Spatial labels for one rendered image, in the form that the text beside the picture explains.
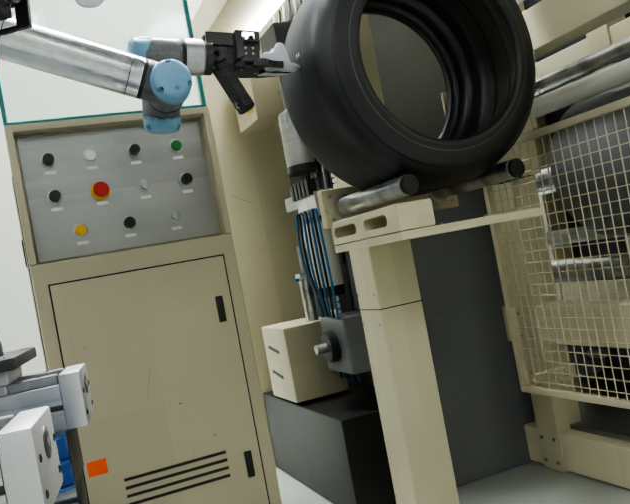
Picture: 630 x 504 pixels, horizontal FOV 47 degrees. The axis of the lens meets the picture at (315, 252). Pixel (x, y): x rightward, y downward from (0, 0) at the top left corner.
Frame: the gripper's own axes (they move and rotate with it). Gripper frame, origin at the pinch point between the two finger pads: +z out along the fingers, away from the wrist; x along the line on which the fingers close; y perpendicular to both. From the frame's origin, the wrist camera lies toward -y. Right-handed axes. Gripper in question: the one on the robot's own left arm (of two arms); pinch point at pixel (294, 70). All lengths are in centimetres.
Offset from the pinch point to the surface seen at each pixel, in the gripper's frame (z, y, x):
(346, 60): 7.1, -1.4, -11.9
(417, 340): 38, -64, 25
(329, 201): 15.1, -26.2, 22.4
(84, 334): -44, -55, 55
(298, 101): 2.1, -5.6, 4.6
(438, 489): 40, -104, 25
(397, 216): 15.5, -34.4, -12.0
